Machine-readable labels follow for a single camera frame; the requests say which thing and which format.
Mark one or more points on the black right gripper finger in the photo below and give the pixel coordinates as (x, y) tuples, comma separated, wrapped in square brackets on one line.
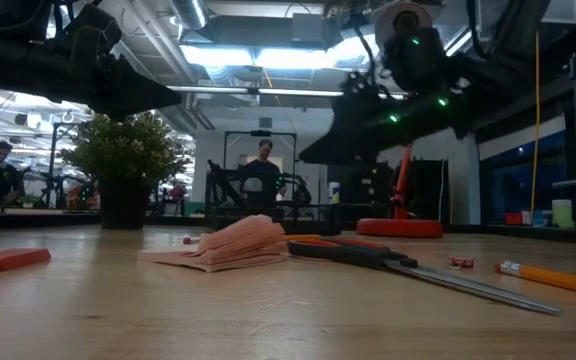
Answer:
[(333, 144), (343, 157)]

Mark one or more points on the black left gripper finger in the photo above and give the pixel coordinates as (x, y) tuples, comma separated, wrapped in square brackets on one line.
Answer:
[(133, 105), (138, 80)]

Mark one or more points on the pink eraser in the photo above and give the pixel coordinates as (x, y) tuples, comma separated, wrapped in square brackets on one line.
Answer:
[(191, 240)]

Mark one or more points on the red eraser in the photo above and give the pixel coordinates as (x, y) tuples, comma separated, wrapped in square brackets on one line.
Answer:
[(8, 260)]

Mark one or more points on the yellow pencil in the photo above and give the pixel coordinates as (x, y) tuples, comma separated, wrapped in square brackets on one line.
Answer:
[(558, 279)]

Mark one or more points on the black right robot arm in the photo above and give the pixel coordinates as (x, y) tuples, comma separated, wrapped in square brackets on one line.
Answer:
[(508, 60)]

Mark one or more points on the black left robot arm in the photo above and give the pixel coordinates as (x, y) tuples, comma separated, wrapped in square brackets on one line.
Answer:
[(8, 55)]

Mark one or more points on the black mesh desk organizer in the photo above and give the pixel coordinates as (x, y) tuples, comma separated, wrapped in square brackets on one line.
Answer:
[(228, 220)]

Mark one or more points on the white bottle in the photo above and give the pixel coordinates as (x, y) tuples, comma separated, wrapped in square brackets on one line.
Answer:
[(334, 192)]

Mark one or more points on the potted green plant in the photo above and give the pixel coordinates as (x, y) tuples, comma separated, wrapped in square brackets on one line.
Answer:
[(123, 150)]

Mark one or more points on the person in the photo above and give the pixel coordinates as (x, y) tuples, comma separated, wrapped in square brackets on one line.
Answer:
[(178, 192), (264, 150), (3, 180)]

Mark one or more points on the red desk lamp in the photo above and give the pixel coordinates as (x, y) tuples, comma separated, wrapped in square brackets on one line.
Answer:
[(399, 228)]

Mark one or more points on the pink sticky note pad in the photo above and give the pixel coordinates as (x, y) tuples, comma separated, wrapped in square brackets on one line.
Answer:
[(238, 245)]

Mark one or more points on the red bin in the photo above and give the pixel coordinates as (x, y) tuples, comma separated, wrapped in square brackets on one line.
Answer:
[(513, 218)]

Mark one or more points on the white and blue box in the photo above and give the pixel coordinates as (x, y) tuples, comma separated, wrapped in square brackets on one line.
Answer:
[(539, 218)]

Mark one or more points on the green cup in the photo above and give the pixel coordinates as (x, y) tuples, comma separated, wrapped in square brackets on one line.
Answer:
[(563, 215)]

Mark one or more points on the black metal frame stand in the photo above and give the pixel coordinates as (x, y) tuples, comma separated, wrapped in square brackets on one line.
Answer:
[(260, 133)]

